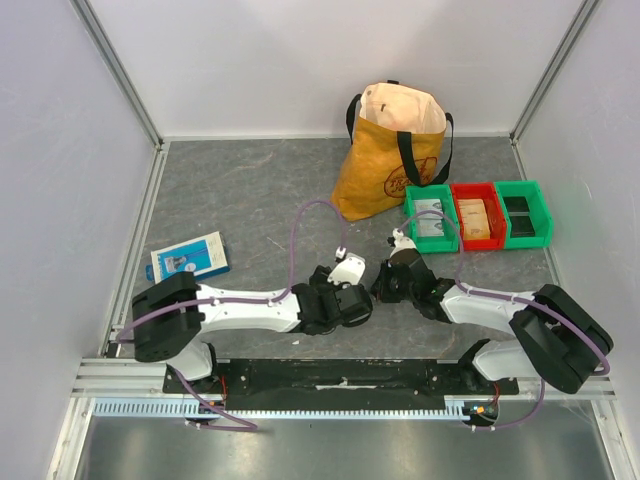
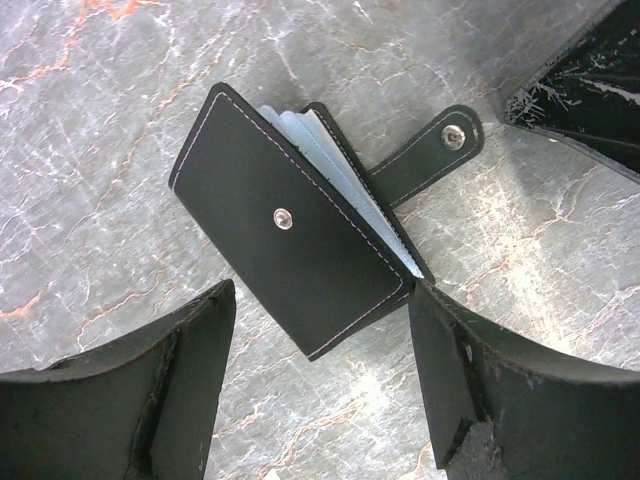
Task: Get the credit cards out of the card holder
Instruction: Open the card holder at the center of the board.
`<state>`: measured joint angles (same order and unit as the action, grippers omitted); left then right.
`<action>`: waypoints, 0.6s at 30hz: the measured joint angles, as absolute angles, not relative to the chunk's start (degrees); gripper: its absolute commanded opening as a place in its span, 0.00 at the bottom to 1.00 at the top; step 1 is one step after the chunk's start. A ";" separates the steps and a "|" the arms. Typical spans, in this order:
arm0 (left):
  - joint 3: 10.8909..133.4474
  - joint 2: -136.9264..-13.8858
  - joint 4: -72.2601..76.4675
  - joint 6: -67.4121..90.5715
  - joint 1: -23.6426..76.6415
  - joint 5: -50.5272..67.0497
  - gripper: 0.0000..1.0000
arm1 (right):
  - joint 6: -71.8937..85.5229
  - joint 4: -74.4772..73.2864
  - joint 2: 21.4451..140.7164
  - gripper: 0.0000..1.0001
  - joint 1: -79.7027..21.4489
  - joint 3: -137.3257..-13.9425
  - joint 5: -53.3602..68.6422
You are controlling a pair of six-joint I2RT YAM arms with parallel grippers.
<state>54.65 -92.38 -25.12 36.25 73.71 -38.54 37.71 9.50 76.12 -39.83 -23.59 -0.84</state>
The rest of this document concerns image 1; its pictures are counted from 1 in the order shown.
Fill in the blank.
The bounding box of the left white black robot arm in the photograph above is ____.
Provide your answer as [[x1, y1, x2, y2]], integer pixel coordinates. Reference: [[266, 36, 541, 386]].
[[125, 266, 373, 393]]

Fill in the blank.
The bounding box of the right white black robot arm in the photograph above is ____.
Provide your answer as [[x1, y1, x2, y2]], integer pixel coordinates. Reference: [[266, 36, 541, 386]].
[[371, 249, 614, 394]]

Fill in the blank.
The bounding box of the silver cards stack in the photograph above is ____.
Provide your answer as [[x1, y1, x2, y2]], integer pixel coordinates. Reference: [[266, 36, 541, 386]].
[[413, 198, 444, 238]]

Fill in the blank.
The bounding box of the gold cards stack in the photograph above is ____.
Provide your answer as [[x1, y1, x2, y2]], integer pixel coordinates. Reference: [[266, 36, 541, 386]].
[[458, 199, 491, 241]]

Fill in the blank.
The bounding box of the blue white card box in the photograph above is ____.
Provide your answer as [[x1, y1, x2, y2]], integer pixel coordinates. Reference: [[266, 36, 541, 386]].
[[145, 231, 231, 284]]

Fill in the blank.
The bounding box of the black cards stack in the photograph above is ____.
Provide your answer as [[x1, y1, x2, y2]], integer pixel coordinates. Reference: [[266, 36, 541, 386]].
[[503, 196, 535, 238]]

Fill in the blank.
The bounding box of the left green plastic bin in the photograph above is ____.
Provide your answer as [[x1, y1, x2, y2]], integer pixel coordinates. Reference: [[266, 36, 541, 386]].
[[404, 185, 459, 254]]

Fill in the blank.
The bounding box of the green plastic bin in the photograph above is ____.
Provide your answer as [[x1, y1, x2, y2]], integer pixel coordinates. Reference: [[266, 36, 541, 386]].
[[494, 181, 554, 249], [404, 185, 459, 254]]

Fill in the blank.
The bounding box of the red plastic bin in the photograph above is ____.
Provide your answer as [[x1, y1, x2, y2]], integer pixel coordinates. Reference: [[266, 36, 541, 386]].
[[450, 182, 507, 251]]

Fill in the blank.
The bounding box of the right green plastic bin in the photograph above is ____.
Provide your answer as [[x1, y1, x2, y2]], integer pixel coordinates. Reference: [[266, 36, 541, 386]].
[[494, 181, 554, 249]]

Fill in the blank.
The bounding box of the yellow tote bag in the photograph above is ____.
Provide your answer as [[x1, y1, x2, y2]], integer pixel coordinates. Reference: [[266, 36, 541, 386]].
[[330, 80, 454, 222]]

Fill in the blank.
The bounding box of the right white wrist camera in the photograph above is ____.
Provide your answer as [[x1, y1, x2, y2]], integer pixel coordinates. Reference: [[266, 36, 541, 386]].
[[387, 229, 416, 258]]

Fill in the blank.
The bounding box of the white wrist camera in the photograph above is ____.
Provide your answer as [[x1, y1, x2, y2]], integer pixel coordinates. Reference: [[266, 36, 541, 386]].
[[387, 229, 416, 258], [327, 252, 366, 286]]

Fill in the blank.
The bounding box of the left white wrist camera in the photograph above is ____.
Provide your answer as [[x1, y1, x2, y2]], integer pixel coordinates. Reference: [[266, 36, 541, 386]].
[[327, 252, 366, 286]]

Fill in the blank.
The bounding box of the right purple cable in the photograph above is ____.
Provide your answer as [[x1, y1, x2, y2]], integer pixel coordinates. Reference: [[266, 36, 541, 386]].
[[394, 212, 611, 434]]

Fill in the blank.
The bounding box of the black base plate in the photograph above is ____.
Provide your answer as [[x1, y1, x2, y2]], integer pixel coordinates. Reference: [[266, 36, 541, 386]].
[[189, 359, 519, 399]]

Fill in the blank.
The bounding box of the slotted cable duct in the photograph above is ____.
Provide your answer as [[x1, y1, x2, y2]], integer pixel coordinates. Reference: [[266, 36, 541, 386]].
[[92, 397, 501, 419]]

